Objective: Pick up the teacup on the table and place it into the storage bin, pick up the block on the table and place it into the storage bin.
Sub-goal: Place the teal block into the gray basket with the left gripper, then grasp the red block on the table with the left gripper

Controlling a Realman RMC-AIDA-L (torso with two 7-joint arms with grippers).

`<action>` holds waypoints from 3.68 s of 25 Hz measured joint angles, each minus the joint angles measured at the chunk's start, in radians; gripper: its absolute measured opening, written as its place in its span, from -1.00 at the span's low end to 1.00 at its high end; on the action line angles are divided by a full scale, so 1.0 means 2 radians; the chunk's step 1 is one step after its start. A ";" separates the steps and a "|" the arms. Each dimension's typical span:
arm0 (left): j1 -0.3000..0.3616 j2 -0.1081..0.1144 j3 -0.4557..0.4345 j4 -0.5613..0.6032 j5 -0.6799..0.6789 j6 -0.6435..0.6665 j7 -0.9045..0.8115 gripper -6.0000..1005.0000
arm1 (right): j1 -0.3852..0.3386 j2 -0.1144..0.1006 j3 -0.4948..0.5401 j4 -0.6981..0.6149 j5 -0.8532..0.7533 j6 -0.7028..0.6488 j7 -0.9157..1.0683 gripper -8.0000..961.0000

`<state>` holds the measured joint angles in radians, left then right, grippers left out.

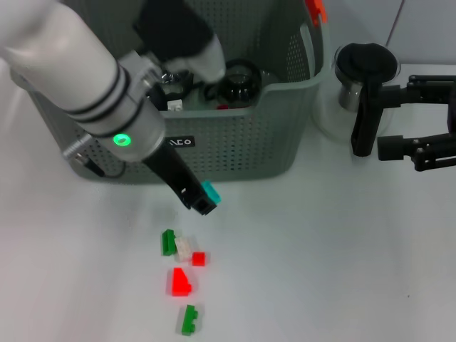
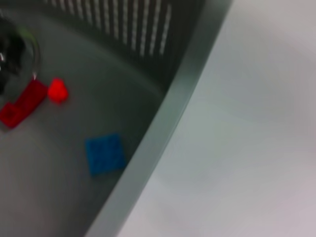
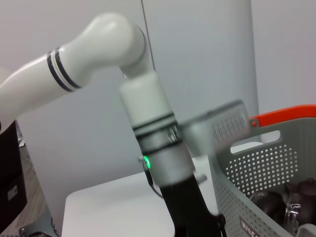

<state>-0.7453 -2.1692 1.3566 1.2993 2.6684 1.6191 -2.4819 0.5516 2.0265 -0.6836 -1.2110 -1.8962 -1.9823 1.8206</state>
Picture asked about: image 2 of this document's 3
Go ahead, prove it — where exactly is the long dark red toy brick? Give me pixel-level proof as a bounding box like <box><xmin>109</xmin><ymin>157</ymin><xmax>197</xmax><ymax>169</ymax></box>
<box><xmin>0</xmin><ymin>79</ymin><xmax>49</xmax><ymax>129</ymax></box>

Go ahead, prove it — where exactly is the glass teacup with black base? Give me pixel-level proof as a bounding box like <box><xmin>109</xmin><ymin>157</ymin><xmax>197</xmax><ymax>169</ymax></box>
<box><xmin>0</xmin><ymin>17</ymin><xmax>42</xmax><ymax>98</ymax></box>

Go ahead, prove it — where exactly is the grey perforated storage basket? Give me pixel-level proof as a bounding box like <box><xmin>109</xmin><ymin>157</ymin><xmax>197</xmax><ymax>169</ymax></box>
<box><xmin>0</xmin><ymin>0</ymin><xmax>234</xmax><ymax>237</ymax></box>

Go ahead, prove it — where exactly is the small red toy brick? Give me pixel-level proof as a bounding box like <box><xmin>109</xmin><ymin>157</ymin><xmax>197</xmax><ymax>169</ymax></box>
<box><xmin>47</xmin><ymin>78</ymin><xmax>69</xmax><ymax>104</ymax></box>

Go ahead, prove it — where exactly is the blue toy plate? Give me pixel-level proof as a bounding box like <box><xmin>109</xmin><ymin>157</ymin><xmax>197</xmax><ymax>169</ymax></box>
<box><xmin>85</xmin><ymin>133</ymin><xmax>127</xmax><ymax>178</ymax></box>

